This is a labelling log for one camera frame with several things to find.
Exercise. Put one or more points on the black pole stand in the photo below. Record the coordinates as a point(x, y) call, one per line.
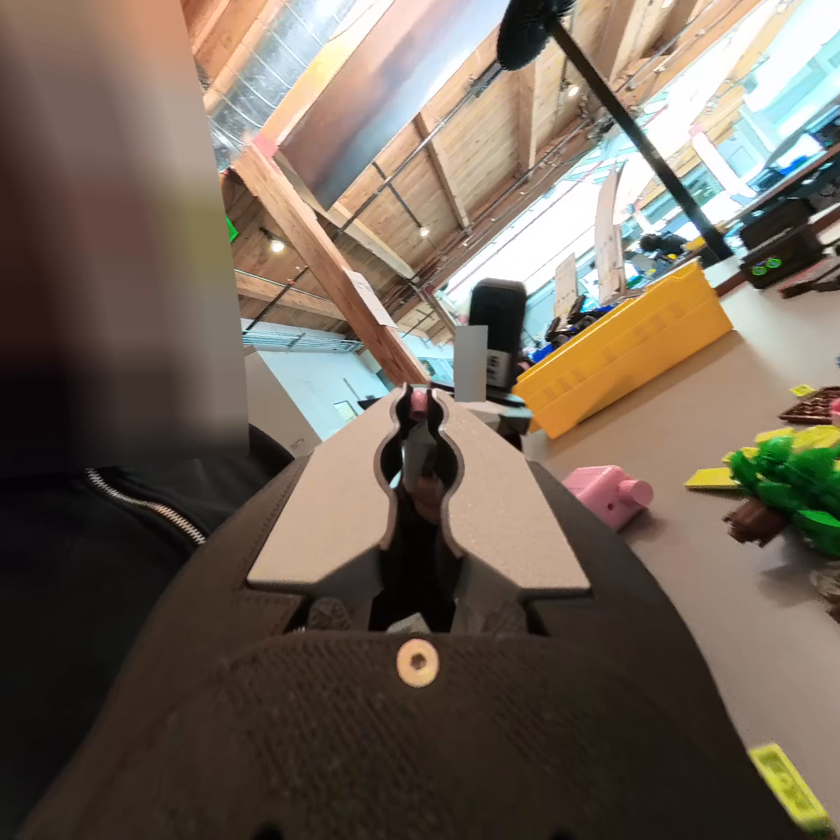
point(630, 124)

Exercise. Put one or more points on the white sign board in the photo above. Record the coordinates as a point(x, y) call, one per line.
point(609, 236)

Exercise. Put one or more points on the black case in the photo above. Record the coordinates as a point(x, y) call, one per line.
point(781, 243)

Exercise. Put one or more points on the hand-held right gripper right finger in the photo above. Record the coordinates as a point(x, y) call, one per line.
point(518, 525)

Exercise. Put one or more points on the small lime plate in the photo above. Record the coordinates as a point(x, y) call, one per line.
point(784, 784)

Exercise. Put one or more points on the person's black clothing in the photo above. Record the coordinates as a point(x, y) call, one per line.
point(79, 590)

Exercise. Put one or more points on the silver air duct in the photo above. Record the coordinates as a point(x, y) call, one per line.
point(262, 72)

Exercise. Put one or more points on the yellow storage bin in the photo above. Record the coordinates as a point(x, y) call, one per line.
point(623, 348)

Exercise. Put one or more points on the white paper sign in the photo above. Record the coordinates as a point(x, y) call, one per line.
point(371, 298)

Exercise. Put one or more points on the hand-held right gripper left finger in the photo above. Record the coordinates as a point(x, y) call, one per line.
point(321, 525)

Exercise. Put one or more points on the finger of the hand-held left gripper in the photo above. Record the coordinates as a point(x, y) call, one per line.
point(508, 415)

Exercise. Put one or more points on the pile of toy bricks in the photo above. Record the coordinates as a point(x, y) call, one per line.
point(715, 478)

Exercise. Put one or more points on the brown studded plate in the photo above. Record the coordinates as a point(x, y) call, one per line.
point(810, 407)

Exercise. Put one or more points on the pink brick block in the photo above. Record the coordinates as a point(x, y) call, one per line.
point(607, 495)

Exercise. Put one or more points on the green toy plant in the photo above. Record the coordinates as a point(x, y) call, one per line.
point(781, 479)

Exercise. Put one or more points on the person's left hand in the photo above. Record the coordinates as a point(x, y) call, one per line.
point(430, 489)

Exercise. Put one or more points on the pink elbow tube piece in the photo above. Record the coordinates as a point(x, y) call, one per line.
point(418, 403)

